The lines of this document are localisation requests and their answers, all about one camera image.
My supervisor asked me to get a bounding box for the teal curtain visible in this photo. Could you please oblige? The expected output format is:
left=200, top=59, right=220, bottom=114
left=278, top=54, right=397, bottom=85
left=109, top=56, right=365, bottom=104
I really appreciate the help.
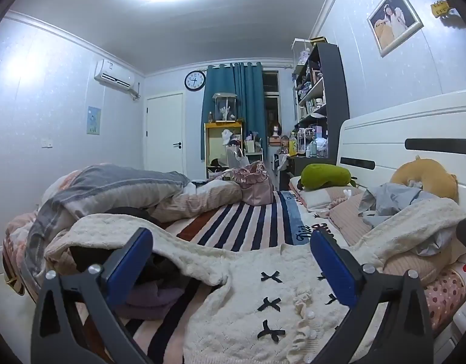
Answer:
left=200, top=62, right=268, bottom=160

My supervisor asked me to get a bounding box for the purple cloth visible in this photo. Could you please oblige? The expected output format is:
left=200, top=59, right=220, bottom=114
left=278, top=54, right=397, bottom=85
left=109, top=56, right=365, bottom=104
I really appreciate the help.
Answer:
left=115, top=281, right=188, bottom=321

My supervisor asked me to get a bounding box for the white bed headboard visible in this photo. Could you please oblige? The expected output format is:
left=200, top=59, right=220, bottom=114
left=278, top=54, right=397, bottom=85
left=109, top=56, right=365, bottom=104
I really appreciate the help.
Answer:
left=337, top=89, right=466, bottom=213

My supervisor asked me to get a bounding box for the window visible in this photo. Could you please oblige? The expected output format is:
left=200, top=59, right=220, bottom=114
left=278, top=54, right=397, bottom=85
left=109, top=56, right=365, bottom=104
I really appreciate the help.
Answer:
left=262, top=70, right=281, bottom=152

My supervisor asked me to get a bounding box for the grey striped duvet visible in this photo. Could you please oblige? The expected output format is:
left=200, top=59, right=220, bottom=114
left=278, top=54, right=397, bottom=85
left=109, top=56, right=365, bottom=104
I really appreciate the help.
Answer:
left=24, top=163, right=243, bottom=274

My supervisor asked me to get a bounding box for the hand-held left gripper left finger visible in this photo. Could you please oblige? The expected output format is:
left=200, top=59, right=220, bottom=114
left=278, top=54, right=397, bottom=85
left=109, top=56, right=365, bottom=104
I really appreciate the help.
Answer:
left=31, top=228, right=154, bottom=364

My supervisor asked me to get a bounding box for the orange plush toy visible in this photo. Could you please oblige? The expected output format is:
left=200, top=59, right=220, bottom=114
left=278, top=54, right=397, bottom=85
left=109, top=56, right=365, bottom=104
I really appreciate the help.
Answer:
left=390, top=155, right=459, bottom=201

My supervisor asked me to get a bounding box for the grey shirt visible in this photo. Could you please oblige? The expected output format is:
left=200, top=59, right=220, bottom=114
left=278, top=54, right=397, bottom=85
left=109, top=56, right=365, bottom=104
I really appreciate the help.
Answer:
left=357, top=182, right=464, bottom=256

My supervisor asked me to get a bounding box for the white door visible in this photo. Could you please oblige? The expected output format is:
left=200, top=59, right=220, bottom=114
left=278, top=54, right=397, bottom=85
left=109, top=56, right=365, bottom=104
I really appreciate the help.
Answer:
left=146, top=92, right=185, bottom=177

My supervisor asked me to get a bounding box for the yellow shelf cabinet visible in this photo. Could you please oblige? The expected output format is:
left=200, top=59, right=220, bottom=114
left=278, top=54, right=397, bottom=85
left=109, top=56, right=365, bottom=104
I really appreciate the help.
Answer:
left=203, top=120, right=244, bottom=179

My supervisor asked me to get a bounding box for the polka dot pillow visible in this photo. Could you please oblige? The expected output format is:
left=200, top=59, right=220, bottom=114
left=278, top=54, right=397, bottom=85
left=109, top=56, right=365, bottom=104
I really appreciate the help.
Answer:
left=422, top=252, right=466, bottom=325

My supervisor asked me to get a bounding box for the yellow guitar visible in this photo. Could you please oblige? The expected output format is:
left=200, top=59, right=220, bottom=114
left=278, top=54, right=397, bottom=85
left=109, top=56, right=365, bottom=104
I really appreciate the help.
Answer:
left=431, top=0, right=455, bottom=18

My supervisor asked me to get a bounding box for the green plush toy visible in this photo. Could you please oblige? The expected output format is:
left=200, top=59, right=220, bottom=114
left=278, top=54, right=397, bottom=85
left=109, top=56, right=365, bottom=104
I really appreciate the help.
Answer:
left=297, top=164, right=358, bottom=192

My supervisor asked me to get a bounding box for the striped bed blanket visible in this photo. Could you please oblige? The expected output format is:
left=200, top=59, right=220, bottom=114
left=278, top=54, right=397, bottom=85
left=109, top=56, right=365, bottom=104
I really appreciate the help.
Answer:
left=81, top=190, right=332, bottom=364

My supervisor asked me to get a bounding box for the pink checked pillow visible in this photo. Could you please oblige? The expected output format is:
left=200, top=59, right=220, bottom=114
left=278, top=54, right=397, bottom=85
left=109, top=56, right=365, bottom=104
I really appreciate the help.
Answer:
left=289, top=176, right=364, bottom=213

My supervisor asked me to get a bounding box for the dark bookshelf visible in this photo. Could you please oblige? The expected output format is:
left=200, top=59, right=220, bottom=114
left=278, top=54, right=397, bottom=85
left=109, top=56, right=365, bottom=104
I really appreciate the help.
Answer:
left=291, top=38, right=350, bottom=167

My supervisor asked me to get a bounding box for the pink ruffled bag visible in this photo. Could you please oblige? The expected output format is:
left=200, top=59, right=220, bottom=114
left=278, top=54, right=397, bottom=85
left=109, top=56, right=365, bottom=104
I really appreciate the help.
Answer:
left=221, top=160, right=274, bottom=206

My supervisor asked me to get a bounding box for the framed wall picture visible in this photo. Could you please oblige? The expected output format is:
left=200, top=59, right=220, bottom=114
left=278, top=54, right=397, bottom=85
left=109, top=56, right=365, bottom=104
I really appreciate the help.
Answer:
left=367, top=0, right=424, bottom=57

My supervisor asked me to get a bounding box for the small wall poster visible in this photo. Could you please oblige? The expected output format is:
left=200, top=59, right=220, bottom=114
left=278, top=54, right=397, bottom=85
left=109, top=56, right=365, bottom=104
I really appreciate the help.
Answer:
left=86, top=106, right=102, bottom=136

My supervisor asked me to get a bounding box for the cream knit sweater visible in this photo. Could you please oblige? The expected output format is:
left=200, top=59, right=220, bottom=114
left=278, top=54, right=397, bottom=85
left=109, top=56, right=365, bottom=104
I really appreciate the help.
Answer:
left=44, top=197, right=466, bottom=364

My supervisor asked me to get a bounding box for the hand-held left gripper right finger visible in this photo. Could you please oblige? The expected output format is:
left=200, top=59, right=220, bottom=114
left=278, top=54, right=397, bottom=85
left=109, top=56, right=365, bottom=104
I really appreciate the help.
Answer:
left=310, top=224, right=434, bottom=364

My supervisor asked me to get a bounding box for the glass display case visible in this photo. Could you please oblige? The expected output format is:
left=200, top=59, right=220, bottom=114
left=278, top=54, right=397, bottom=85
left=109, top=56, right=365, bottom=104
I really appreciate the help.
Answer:
left=212, top=93, right=238, bottom=123

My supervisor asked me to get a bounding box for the round wall clock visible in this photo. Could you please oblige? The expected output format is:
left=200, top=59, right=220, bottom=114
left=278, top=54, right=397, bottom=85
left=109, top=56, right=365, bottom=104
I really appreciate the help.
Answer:
left=184, top=70, right=206, bottom=92

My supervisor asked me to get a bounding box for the white air conditioner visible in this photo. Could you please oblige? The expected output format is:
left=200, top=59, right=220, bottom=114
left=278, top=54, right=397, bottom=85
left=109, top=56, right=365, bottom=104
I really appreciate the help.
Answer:
left=94, top=59, right=140, bottom=97

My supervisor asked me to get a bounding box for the mannequin head with wig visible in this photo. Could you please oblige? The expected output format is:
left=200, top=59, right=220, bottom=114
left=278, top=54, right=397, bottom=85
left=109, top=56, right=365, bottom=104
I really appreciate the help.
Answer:
left=269, top=120, right=283, bottom=145

